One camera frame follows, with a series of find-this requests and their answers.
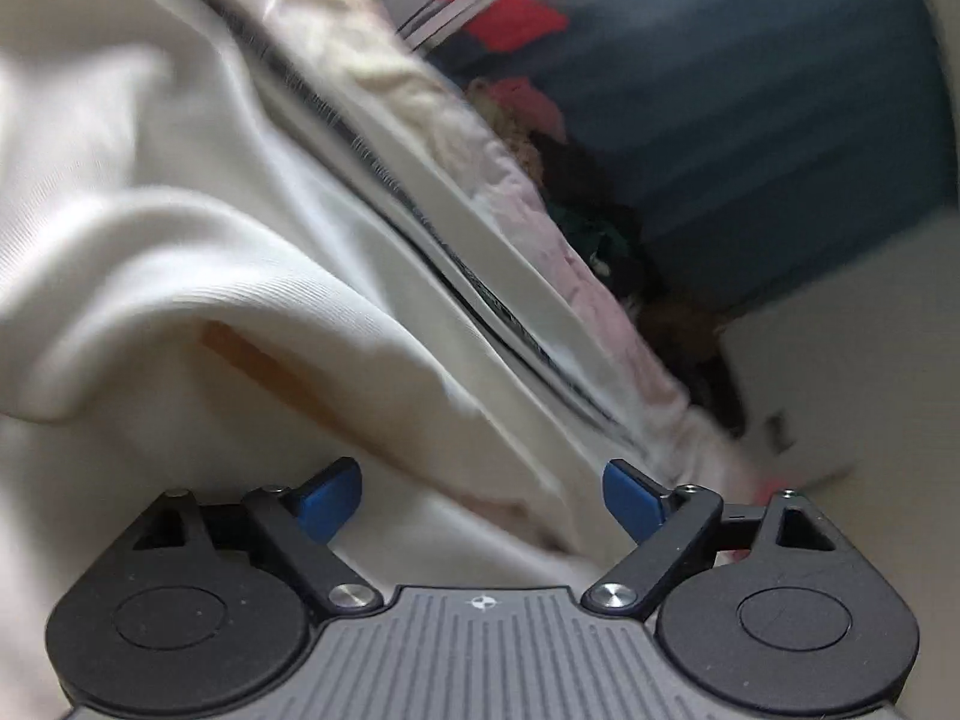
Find red cloth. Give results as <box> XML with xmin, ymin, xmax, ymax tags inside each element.
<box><xmin>426</xmin><ymin>0</ymin><xmax>569</xmax><ymax>55</ymax></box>

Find pile of dark clothes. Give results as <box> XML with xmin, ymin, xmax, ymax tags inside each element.
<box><xmin>463</xmin><ymin>77</ymin><xmax>747</xmax><ymax>437</ymax></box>

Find cream white zip jacket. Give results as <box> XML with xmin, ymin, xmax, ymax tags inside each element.
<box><xmin>0</xmin><ymin>0</ymin><xmax>695</xmax><ymax>720</ymax></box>

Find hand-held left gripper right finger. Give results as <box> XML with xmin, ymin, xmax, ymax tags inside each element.
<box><xmin>583</xmin><ymin>458</ymin><xmax>853</xmax><ymax>615</ymax></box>

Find dark blue storage bin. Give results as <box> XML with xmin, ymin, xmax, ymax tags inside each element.
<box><xmin>390</xmin><ymin>0</ymin><xmax>960</xmax><ymax>320</ymax></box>

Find pale pink quilted blanket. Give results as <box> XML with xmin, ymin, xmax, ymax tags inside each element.
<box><xmin>296</xmin><ymin>0</ymin><xmax>755</xmax><ymax>500</ymax></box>

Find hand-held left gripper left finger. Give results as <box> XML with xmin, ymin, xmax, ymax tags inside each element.
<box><xmin>132</xmin><ymin>457</ymin><xmax>385</xmax><ymax>614</ymax></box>

